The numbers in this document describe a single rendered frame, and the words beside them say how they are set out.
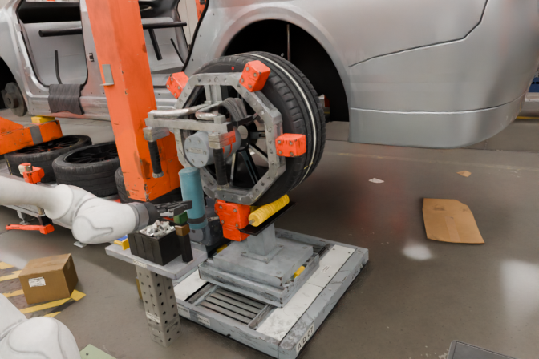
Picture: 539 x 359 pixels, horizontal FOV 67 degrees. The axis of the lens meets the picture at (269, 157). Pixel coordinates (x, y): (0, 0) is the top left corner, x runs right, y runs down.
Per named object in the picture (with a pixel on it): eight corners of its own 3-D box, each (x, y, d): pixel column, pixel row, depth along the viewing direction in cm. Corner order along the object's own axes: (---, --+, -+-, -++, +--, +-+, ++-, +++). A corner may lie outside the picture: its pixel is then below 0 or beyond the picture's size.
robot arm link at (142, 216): (115, 202, 124) (131, 199, 129) (115, 231, 125) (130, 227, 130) (136, 205, 119) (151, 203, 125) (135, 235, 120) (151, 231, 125)
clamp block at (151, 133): (170, 135, 164) (168, 122, 162) (152, 141, 157) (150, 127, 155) (161, 134, 166) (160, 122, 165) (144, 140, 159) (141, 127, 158)
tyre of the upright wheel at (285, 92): (264, 210, 209) (358, 141, 168) (236, 231, 190) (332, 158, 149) (191, 109, 216) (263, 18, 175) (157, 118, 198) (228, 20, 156)
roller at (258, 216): (293, 203, 192) (291, 191, 190) (256, 230, 169) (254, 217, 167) (282, 200, 195) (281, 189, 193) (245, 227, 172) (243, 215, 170)
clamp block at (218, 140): (237, 142, 145) (234, 127, 143) (220, 149, 138) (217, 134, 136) (225, 140, 148) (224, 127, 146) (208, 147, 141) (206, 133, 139)
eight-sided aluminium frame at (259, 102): (289, 206, 165) (278, 70, 149) (281, 213, 160) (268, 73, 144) (192, 187, 195) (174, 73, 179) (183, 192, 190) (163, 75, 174)
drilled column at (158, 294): (183, 332, 184) (167, 251, 171) (166, 348, 176) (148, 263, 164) (168, 325, 190) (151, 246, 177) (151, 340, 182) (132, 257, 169)
